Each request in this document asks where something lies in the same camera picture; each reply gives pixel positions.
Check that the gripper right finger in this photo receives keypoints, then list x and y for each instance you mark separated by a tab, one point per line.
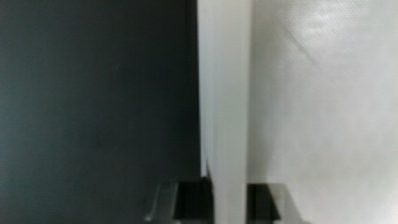
270	205

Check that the white desk tabletop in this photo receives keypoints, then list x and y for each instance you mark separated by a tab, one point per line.
299	107

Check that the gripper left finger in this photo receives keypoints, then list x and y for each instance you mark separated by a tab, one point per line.
181	203

